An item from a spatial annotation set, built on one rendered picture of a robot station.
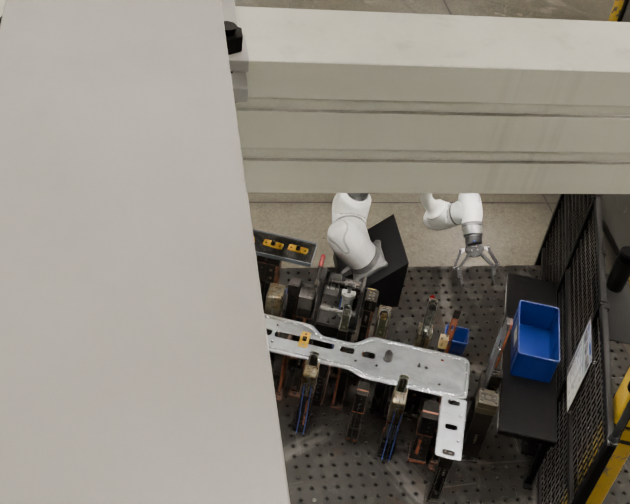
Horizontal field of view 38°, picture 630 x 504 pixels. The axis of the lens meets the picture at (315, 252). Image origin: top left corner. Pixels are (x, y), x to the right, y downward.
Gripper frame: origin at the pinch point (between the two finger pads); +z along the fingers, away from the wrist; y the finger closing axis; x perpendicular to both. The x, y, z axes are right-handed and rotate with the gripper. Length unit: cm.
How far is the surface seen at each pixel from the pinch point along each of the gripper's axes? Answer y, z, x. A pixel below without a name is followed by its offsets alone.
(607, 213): -97, -63, -184
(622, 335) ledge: -45, 33, 65
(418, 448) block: 31, 69, 33
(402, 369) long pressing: 35, 38, 38
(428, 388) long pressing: 25, 46, 42
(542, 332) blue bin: -23.6, 25.4, 14.1
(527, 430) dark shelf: -10, 64, 48
